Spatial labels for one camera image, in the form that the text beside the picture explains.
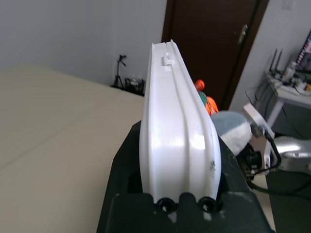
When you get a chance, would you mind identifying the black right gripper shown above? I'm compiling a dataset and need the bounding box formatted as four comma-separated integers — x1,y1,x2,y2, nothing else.
239,143,263,180

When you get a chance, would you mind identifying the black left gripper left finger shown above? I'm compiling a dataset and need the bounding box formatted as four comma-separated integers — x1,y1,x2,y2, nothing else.
97,120,144,233

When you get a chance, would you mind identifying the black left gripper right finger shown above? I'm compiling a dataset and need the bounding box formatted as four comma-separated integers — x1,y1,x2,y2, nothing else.
218,135,276,233

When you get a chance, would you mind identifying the grey white plush keychain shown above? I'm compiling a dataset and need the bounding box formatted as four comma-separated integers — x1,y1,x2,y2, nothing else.
210,111,253,156

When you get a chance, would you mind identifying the white plastic pencil case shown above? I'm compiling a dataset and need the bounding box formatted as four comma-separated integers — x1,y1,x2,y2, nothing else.
140,39,222,202

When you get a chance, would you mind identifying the orange and teal backpack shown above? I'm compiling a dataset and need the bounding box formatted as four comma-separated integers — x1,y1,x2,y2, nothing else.
195,79,219,117

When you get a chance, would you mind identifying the black equipment pile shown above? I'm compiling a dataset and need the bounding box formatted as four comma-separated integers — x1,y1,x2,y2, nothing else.
125,77,146,93

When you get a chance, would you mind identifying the black router with antennas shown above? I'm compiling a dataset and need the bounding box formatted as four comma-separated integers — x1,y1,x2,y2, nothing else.
268,48,285,76

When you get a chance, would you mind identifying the computer monitor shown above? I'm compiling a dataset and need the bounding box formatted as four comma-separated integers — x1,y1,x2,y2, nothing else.
295,30,311,73

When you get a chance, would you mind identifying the dark brown door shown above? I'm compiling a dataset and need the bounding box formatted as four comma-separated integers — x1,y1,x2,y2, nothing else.
161,0,270,111

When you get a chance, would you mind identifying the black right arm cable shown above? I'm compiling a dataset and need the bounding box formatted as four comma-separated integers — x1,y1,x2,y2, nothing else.
247,135,311,195

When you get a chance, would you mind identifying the black camera tripod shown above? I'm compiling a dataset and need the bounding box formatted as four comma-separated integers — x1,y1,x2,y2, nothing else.
111,54,127,88

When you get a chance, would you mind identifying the metal door handle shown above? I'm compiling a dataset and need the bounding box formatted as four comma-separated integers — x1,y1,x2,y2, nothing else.
237,24,248,44

